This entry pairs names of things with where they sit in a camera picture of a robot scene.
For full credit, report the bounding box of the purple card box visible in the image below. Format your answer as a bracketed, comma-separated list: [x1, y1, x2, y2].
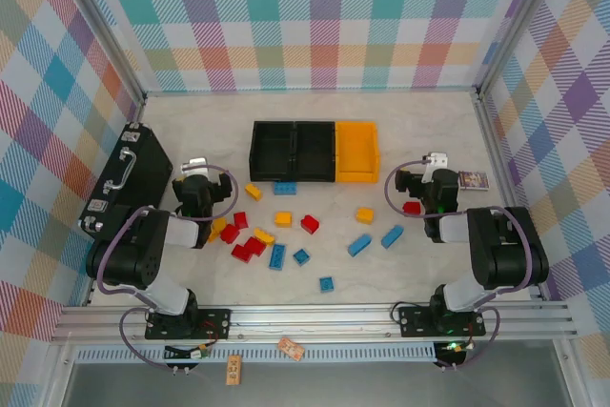
[457, 170, 490, 193]

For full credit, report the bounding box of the yellow plastic bin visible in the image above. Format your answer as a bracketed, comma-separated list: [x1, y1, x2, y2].
[335, 120, 383, 185]

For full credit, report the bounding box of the orange paper tag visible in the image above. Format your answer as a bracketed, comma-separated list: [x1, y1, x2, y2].
[277, 337, 305, 361]

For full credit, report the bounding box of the small wooden block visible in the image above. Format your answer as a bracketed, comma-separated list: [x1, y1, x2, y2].
[224, 355, 243, 387]

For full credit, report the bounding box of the grey metal shelf panel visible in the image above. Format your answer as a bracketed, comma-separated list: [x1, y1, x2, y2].
[61, 361, 573, 407]

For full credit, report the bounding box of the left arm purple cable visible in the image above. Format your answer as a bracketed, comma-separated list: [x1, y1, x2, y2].
[96, 164, 238, 370]

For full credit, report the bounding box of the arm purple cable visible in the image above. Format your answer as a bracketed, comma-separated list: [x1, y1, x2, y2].
[384, 160, 535, 373]
[96, 164, 238, 370]

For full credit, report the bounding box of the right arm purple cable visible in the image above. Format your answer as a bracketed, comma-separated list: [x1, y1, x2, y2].
[384, 160, 535, 373]

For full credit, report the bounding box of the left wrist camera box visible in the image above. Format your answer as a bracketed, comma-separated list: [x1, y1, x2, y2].
[180, 156, 211, 174]

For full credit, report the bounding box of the black briefcase with metal handle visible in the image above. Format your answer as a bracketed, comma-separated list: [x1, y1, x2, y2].
[77, 121, 175, 236]

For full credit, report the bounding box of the aluminium rear rail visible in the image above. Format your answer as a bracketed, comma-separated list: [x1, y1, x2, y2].
[142, 87, 480, 97]

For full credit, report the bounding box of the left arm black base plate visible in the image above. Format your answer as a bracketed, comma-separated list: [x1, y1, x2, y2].
[144, 307, 233, 341]

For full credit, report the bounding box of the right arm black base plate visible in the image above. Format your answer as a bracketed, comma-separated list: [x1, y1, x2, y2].
[397, 304, 487, 339]

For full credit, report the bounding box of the long aluminium base rail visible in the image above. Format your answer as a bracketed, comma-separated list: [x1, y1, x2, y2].
[51, 301, 580, 346]

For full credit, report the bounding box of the aluminium upright post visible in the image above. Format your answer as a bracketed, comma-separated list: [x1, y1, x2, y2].
[55, 0, 147, 106]
[475, 0, 568, 93]

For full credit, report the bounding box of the white slotted cable duct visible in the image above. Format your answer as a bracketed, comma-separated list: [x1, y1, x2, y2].
[75, 342, 438, 364]

